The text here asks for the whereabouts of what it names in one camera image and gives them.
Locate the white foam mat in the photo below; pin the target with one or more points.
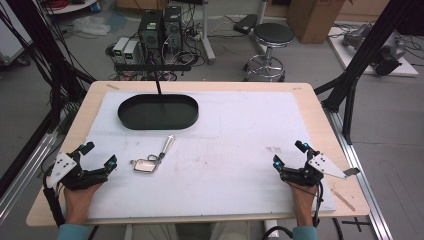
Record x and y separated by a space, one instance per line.
233 160

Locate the grey metal stand leg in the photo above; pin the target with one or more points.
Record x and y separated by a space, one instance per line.
206 40

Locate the clear plastic bag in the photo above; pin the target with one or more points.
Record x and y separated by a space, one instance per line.
91 26

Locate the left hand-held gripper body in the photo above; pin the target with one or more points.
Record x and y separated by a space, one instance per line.
61 165

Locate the white panel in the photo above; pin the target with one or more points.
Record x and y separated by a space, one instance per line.
11 33

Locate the cardboard box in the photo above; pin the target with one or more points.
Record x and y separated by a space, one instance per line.
313 20

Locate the black metal frame strut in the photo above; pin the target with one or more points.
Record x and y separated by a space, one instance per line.
43 43
363 53

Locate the white round table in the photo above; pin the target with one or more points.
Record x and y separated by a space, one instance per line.
71 7

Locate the black oval tray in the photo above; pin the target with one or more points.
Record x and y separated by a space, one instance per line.
156 115

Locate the black computer tower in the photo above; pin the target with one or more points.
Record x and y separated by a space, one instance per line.
172 26
150 30

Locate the person's right hand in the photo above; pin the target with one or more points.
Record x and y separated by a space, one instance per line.
303 203

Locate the white board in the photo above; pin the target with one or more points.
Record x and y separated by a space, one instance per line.
346 56

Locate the thin wooden stick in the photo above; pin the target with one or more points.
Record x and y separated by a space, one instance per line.
343 200

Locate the grey robot device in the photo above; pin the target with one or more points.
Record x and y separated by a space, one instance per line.
390 50

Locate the person's left hand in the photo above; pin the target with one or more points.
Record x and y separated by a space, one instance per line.
76 203

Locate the aluminium rail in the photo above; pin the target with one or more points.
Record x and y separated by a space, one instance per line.
363 186
23 173

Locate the white power supply box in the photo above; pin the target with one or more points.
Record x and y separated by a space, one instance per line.
120 48
130 52

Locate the black T-shaped stand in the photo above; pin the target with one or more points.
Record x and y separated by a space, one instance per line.
156 67

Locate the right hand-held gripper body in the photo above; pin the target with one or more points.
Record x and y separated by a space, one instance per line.
325 164

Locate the black round stool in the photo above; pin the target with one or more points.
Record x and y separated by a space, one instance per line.
273 33

